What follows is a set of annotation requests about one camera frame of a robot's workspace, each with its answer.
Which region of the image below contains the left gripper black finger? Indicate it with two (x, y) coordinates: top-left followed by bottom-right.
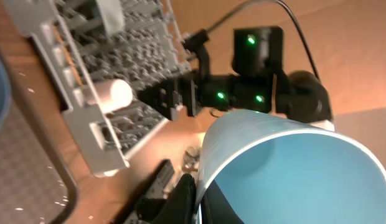
(143, 174), (196, 224)

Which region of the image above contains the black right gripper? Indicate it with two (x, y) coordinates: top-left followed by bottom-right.
(137, 73), (236, 121)

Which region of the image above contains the light blue cup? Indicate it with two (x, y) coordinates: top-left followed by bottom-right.
(195, 110), (386, 223)

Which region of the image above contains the pink cup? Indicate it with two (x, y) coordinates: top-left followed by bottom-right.
(94, 79), (133, 113)

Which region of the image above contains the dark blue plate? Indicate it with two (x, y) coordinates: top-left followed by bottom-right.
(0, 58), (12, 128)

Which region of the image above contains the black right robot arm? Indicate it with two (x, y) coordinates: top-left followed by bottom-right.
(137, 26), (333, 123)

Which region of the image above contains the grey dishwasher rack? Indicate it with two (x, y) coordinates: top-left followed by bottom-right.
(3, 0), (190, 177)

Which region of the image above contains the brown plastic tray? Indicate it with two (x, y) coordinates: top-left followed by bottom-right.
(0, 40), (80, 224)

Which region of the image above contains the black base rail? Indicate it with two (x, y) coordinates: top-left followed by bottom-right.
(111, 159), (176, 224)

